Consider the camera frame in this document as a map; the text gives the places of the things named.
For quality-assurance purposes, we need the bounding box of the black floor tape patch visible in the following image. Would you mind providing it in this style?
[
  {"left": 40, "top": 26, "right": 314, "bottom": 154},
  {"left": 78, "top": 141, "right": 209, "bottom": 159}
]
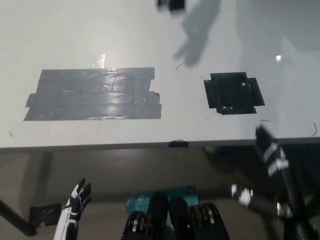
[{"left": 29, "top": 202, "right": 63, "bottom": 227}]

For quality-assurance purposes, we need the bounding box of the black table leg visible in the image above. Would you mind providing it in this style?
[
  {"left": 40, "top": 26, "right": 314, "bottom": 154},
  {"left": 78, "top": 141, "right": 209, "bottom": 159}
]
[{"left": 0, "top": 192, "right": 38, "bottom": 237}]

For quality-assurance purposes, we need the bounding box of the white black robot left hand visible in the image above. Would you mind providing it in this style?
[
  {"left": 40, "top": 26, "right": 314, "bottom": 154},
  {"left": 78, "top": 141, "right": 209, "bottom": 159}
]
[{"left": 53, "top": 177, "right": 93, "bottom": 240}]

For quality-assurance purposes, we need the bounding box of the grey duct tape patch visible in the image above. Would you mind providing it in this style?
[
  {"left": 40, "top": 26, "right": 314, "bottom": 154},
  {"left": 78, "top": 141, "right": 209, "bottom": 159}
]
[{"left": 23, "top": 66, "right": 163, "bottom": 122}]

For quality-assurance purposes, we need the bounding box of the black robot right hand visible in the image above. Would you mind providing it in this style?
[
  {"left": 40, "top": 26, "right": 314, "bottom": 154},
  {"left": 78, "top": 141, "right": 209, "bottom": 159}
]
[{"left": 254, "top": 124, "right": 290, "bottom": 178}]

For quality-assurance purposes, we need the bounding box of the small black rectangular box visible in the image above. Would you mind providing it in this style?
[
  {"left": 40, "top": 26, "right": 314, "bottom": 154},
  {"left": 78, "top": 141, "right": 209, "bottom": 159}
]
[{"left": 155, "top": 0, "right": 188, "bottom": 13}]

